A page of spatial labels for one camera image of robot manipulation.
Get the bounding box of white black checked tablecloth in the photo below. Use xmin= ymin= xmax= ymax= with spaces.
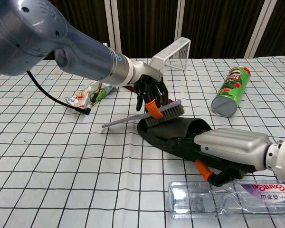
xmin=0 ymin=56 xmax=285 ymax=228

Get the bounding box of grey scrub brush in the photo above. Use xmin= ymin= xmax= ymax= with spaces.
xmin=101 ymin=99 xmax=185 ymax=129

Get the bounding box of green Pringles can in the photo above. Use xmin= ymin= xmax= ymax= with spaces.
xmin=211 ymin=66 xmax=252 ymax=117

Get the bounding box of black rubber slipper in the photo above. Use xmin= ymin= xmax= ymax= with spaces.
xmin=136 ymin=117 xmax=256 ymax=177

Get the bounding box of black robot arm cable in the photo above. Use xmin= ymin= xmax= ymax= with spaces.
xmin=27 ymin=70 xmax=92 ymax=116

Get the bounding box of white wire mesh rack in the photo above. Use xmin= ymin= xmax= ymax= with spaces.
xmin=149 ymin=37 xmax=191 ymax=72

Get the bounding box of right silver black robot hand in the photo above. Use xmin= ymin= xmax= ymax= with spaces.
xmin=166 ymin=128 xmax=273 ymax=188

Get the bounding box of crumpled snack wrapper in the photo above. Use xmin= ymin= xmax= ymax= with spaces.
xmin=63 ymin=80 xmax=115 ymax=111

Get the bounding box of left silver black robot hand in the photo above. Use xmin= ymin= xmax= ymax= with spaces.
xmin=129 ymin=61 xmax=169 ymax=119

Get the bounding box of dark red folded fan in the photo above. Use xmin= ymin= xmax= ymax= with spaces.
xmin=122 ymin=85 xmax=174 ymax=105

